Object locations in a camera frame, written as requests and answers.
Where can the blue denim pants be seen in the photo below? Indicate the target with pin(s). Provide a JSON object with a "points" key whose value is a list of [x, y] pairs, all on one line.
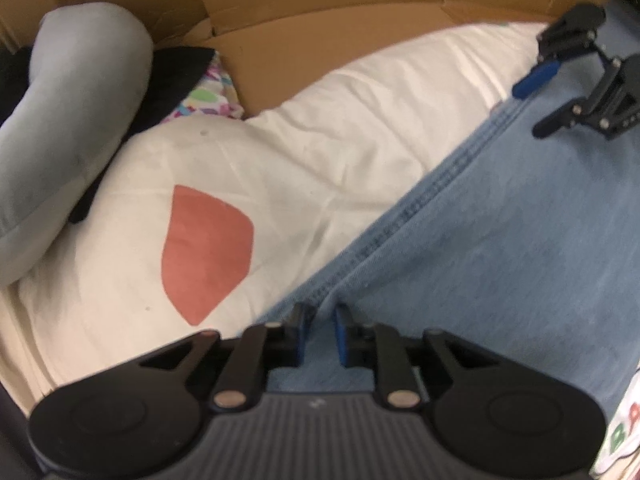
{"points": [[500, 235]]}

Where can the grey neck pillow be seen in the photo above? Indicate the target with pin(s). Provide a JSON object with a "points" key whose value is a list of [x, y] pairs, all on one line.
{"points": [[70, 110]]}

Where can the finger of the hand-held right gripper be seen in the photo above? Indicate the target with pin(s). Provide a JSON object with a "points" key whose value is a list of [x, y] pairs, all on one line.
{"points": [[530, 82], [555, 122]]}

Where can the flattened cardboard box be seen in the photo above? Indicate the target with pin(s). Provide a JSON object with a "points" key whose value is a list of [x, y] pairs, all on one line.
{"points": [[325, 30]]}

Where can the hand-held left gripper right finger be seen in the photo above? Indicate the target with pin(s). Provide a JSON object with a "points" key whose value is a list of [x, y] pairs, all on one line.
{"points": [[341, 332]]}

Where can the colourful patterned cloth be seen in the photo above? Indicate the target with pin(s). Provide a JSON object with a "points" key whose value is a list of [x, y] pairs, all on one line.
{"points": [[210, 100]]}

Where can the cream bear print blanket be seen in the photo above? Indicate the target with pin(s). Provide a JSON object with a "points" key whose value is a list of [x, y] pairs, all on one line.
{"points": [[300, 135]]}

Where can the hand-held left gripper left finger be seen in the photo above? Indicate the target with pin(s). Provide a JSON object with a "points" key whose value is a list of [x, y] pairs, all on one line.
{"points": [[300, 330]]}

